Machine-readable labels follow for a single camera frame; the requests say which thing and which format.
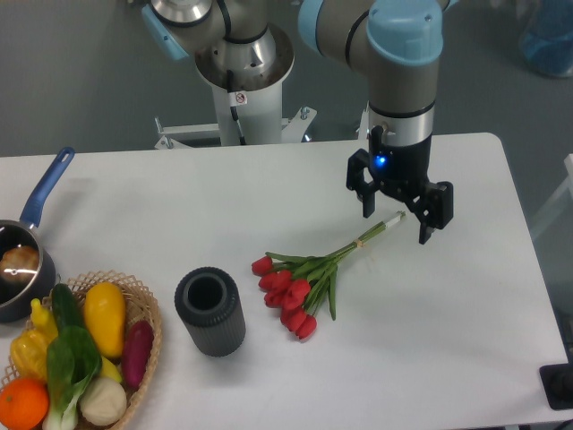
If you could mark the green bok choy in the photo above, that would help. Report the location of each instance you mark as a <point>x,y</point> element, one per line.
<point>72,362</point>

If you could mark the blue translucent container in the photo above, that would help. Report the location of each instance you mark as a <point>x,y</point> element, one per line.
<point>546,42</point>

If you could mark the beige onion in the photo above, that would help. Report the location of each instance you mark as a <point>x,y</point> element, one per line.
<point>104,402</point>

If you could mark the purple eggplant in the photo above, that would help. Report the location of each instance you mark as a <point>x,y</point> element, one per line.
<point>137,349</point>

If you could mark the yellow bell pepper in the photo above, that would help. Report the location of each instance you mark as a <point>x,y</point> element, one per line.
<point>29,355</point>

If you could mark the brown bread roll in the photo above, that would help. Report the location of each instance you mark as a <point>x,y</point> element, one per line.
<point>19,264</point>

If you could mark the white frame at right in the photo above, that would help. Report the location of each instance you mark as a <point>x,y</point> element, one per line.
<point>554,205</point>

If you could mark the yellow squash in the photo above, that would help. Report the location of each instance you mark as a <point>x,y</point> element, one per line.
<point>104,315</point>

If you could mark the green cucumber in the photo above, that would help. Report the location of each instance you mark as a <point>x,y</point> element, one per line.
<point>65,308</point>

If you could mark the dark grey ribbed vase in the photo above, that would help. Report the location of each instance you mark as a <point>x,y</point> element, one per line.
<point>208,303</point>

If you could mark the orange fruit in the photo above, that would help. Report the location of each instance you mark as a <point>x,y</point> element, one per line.
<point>24,404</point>

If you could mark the blue handled saucepan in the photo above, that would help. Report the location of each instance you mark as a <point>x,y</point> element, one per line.
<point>16,297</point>

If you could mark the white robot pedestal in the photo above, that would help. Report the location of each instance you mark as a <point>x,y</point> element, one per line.
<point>246,82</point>

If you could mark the small yellow pepper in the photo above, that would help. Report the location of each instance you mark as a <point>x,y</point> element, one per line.
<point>43,320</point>

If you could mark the black device at edge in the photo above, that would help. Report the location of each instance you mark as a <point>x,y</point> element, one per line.
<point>557,385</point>

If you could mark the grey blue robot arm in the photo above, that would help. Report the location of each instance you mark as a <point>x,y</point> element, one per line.
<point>395,45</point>

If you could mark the yellow banana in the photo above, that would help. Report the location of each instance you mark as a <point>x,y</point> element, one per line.
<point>109,370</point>

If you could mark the red tulip bouquet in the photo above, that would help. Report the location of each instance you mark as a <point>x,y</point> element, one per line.
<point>298,286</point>

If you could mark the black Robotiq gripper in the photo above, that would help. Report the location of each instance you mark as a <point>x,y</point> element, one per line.
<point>400,172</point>

